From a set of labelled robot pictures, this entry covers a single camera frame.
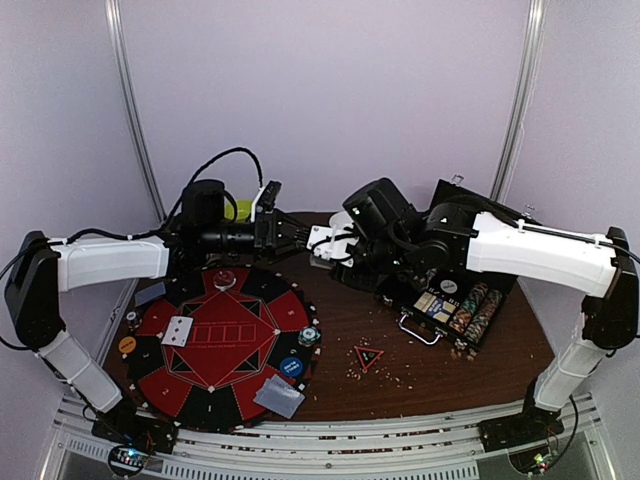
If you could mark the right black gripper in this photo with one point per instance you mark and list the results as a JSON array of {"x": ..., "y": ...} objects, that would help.
[{"x": 357, "y": 253}]

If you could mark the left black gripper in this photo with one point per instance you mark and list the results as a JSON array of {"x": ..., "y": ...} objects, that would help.
[{"x": 267, "y": 237}]

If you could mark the single blue playing card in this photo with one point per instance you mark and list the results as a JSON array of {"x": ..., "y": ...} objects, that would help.
[{"x": 149, "y": 294}]

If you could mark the three of diamonds card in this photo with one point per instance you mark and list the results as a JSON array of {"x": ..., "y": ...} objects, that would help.
[{"x": 178, "y": 331}]

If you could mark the teal poker chip stack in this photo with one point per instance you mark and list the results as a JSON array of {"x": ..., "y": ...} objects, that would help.
[{"x": 308, "y": 336}]

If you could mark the orange big blind button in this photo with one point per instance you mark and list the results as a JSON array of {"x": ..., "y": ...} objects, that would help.
[{"x": 127, "y": 345}]

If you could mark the dealt blue card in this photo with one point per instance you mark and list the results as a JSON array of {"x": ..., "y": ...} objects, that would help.
[
  {"x": 278, "y": 386},
  {"x": 282, "y": 406}
]

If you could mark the blue playing card deck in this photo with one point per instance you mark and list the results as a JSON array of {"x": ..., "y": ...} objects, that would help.
[{"x": 318, "y": 262}]

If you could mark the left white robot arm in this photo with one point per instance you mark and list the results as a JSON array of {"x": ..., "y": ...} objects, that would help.
[{"x": 47, "y": 272}]

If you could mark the right arm base board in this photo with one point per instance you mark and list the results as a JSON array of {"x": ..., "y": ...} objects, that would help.
[{"x": 525, "y": 435}]

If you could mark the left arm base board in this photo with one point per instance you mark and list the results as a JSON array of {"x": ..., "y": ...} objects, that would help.
[{"x": 131, "y": 455}]

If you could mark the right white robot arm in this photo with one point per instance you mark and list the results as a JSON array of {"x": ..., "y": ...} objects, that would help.
[{"x": 599, "y": 265}]

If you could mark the green bowl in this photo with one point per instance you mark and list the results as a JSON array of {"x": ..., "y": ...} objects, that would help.
[{"x": 240, "y": 211}]

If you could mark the clear dealer button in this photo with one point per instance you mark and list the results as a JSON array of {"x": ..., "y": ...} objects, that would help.
[{"x": 224, "y": 280}]

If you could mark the white round button in case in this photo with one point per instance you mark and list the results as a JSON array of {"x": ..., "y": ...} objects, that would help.
[{"x": 448, "y": 286}]

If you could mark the boxed card deck in case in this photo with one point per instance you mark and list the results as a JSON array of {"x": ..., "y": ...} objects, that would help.
[{"x": 435, "y": 307}]

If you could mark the black poker chip case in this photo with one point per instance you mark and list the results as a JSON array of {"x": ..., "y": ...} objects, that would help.
[{"x": 401, "y": 296}]

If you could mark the red black triangle token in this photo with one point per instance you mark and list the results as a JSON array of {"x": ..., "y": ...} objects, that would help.
[{"x": 367, "y": 357}]

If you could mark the poker chip row two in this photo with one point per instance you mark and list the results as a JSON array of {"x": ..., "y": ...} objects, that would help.
[{"x": 483, "y": 316}]

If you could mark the round red black poker mat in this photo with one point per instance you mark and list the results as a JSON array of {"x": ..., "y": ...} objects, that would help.
[{"x": 238, "y": 339}]

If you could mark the blue small blind button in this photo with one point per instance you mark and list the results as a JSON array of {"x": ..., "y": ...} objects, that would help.
[{"x": 291, "y": 367}]

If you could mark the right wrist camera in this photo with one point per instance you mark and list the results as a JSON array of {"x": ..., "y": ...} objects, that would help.
[{"x": 332, "y": 244}]

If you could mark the chrome case handle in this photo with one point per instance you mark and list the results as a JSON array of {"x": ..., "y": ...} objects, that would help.
[{"x": 421, "y": 334}]

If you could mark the aluminium front rail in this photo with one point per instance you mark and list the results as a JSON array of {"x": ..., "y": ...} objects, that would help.
[{"x": 439, "y": 446}]

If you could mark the left aluminium post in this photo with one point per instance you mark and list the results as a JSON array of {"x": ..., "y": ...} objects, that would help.
[{"x": 118, "y": 41}]

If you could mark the aluminium post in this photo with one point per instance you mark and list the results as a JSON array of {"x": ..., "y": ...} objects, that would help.
[
  {"x": 530, "y": 56},
  {"x": 118, "y": 41}
]

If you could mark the right aluminium post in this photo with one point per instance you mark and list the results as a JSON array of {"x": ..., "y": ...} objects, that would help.
[{"x": 530, "y": 56}]

